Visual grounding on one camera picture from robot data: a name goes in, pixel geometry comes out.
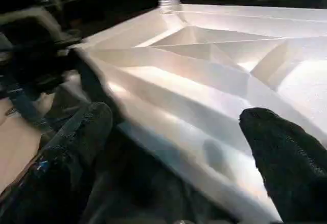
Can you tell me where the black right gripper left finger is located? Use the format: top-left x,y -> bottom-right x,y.
0,101 -> 114,224

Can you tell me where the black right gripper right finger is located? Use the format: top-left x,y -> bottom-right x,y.
239,107 -> 327,222

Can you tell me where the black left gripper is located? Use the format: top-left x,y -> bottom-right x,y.
0,29 -> 83,98

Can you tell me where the white plastic table top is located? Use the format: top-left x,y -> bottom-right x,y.
71,3 -> 327,224

